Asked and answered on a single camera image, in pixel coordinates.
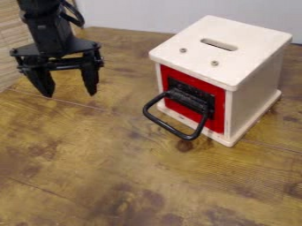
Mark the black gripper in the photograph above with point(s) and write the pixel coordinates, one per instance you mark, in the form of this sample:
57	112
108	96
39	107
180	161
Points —
59	51

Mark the red wooden drawer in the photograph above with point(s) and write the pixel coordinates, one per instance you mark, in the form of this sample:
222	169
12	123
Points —
204	91

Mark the black metal drawer handle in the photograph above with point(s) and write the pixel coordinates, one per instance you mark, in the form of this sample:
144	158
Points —
172	117

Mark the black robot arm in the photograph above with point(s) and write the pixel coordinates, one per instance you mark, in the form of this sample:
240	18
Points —
37	7

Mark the white wooden box cabinet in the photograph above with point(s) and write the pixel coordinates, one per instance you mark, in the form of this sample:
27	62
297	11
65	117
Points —
234	56

